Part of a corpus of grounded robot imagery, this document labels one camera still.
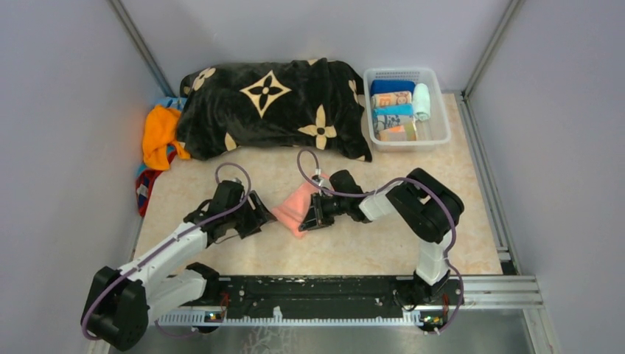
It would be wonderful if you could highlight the pink panda towel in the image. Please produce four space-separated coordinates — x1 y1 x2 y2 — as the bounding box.
271 182 318 239

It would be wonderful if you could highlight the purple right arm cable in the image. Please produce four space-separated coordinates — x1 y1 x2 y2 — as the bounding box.
296 147 465 336

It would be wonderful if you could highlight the orange green rolled towel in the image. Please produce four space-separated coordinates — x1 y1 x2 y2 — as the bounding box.
379 122 418 142

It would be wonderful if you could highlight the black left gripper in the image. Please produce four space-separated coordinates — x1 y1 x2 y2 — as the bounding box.
226 190 277 239

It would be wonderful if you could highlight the beige orange rolled towel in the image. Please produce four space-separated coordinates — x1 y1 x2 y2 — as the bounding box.
371 91 412 108

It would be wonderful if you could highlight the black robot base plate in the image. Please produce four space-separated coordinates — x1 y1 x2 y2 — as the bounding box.
191 275 463 320

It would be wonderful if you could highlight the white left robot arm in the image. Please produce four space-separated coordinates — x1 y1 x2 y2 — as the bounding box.
80 181 276 351

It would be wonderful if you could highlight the white plastic basket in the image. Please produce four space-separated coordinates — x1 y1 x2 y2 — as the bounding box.
364 67 451 153

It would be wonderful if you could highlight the mint white rolled towel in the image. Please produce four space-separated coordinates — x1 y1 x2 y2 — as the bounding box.
412 83 431 121

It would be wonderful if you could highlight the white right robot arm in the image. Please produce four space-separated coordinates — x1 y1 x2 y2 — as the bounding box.
298 168 464 304

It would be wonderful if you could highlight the dark blue rolled towel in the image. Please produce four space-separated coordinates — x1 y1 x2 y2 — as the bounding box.
369 79 416 96

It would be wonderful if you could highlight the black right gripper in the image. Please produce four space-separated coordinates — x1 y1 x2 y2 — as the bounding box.
299 191 349 232

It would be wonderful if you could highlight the grey patterned rolled towel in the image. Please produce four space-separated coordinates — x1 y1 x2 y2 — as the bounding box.
372 114 415 133

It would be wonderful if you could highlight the white slotted cable duct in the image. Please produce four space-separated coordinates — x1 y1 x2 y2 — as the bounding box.
158 310 425 327

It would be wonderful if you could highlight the black floral blanket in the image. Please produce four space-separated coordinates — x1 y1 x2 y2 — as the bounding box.
175 58 372 162

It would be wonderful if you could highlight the light blue rolled towel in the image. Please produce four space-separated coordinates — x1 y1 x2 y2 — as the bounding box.
372 104 414 117

